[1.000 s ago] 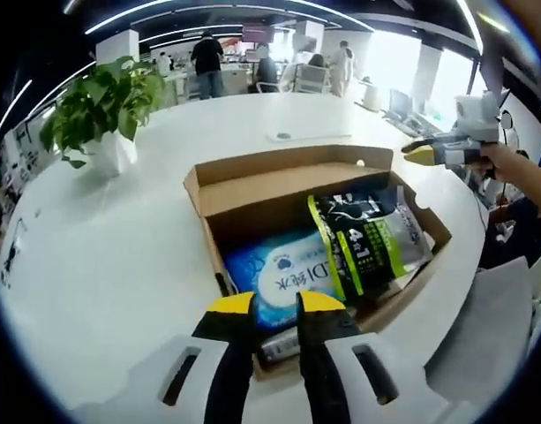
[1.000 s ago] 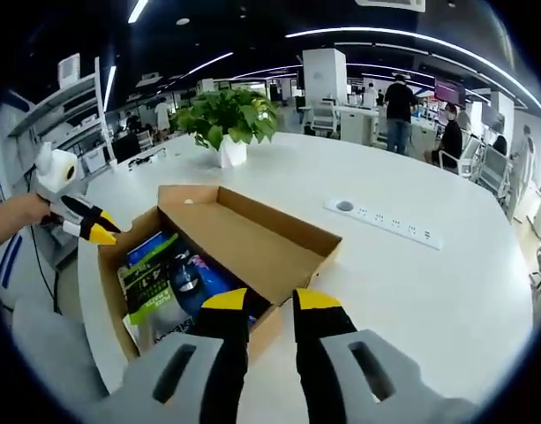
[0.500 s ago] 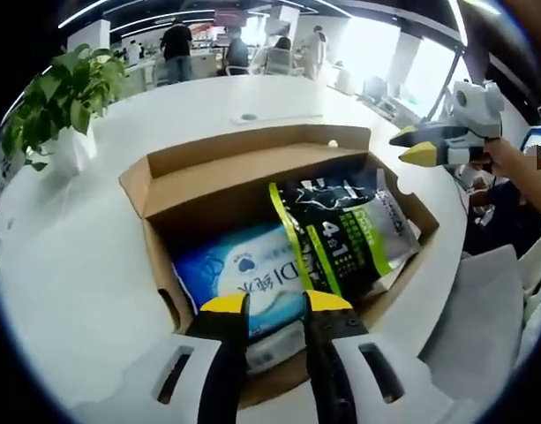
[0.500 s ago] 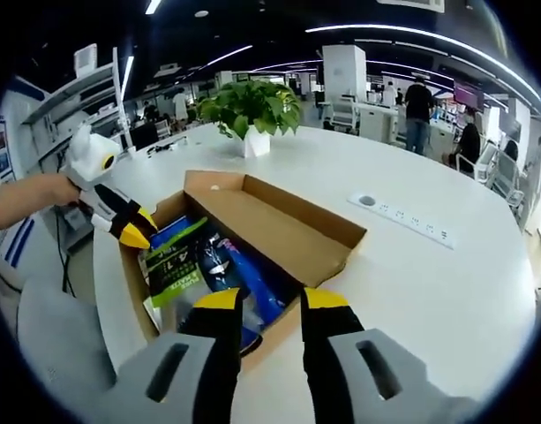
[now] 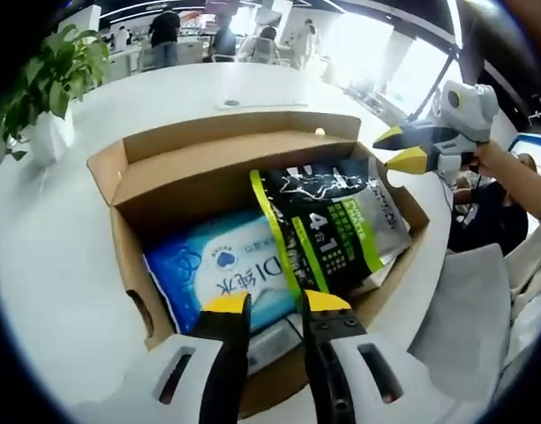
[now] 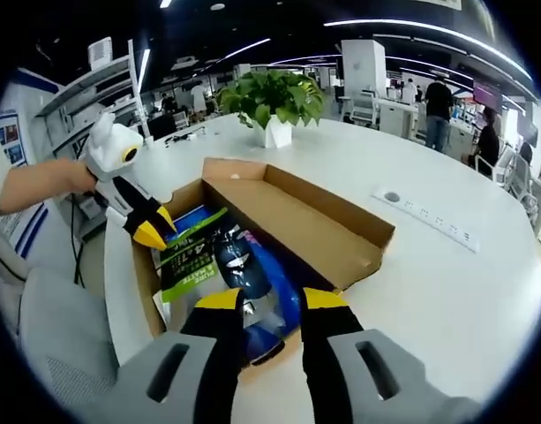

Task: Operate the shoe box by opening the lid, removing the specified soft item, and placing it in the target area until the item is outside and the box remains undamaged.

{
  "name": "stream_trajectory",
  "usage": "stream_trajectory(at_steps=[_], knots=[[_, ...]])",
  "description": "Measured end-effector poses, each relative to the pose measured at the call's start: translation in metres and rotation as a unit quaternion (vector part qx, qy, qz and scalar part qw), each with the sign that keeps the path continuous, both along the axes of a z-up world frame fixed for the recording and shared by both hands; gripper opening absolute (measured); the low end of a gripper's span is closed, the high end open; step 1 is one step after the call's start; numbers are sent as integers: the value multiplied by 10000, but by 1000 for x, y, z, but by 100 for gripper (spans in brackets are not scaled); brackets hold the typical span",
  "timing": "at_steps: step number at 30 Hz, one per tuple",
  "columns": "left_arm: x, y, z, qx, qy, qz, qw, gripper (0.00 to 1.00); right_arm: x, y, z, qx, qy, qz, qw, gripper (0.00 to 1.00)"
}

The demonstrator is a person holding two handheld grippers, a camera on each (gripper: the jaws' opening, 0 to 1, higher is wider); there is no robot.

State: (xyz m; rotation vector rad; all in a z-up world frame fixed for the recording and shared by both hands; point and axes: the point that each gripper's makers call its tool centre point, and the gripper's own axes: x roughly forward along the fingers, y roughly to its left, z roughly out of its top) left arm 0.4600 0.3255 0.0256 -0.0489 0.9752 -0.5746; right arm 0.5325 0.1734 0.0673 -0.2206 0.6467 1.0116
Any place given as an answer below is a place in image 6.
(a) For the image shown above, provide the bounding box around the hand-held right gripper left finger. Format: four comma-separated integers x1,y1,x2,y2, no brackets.
95,286,250,424

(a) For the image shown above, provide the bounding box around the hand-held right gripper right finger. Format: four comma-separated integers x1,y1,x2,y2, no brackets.
299,286,484,424

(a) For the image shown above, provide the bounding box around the blue glossy tissue pack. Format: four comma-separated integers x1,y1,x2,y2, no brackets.
241,229,304,367

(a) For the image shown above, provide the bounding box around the brown cardboard shoe box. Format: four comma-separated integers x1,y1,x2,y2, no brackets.
129,156,397,392

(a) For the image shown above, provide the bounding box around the white box on rack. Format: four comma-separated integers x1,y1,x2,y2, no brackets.
87,37,114,71

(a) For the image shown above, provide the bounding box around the person's left hand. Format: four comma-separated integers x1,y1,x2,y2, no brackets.
53,157,98,198

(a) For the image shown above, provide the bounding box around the green and black packet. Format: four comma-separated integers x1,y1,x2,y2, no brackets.
157,206,230,306

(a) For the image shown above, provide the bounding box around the white metal shelf rack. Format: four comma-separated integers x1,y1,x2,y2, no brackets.
34,38,148,149

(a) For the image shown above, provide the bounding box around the dark blue pouch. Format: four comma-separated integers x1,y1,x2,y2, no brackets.
211,223,274,304

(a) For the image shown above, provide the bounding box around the grey office chair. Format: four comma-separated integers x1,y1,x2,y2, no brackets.
18,264,121,385

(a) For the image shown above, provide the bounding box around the person's white clothing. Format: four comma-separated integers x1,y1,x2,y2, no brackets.
0,145,33,288

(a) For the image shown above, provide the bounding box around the white table socket strip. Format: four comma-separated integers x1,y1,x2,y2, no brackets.
370,187,481,254

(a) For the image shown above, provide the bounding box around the green plant in white pot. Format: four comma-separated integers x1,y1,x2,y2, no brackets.
215,69,327,149

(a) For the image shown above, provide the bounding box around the white desk cabinet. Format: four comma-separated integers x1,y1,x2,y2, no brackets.
378,97,419,140

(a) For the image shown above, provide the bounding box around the white office chair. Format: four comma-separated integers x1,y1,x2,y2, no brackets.
351,89,379,125

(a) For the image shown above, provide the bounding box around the white pillar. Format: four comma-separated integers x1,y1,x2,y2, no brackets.
340,39,388,107

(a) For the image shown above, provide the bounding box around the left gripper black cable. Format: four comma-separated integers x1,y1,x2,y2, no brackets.
70,193,86,288

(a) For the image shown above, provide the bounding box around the black cable bundle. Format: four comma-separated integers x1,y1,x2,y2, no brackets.
163,127,205,145

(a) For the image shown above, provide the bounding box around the blue wall poster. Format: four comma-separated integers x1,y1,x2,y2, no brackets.
0,112,26,167

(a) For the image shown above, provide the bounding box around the purple wall screen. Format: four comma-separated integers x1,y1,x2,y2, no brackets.
472,79,503,111

